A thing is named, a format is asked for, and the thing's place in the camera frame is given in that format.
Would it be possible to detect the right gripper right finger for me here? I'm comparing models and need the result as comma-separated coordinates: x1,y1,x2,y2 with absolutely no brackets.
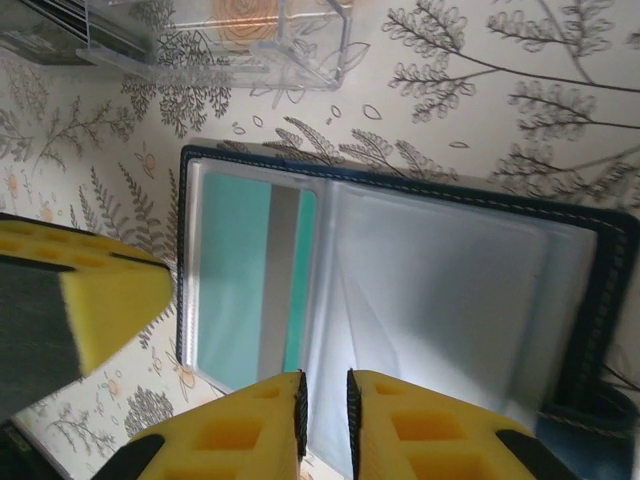
346,368,569,480

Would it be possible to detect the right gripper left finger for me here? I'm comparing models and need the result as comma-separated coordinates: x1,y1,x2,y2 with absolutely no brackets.
99,368,309,480

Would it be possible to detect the navy blue card holder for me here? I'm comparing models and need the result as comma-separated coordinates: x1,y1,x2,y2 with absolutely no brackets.
177,142,640,480

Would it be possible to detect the teal card with grey stripe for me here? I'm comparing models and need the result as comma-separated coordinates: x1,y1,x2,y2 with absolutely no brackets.
192,168,320,381

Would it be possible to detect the clear acrylic card organizer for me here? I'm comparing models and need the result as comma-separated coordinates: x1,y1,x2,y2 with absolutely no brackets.
0,0,372,95

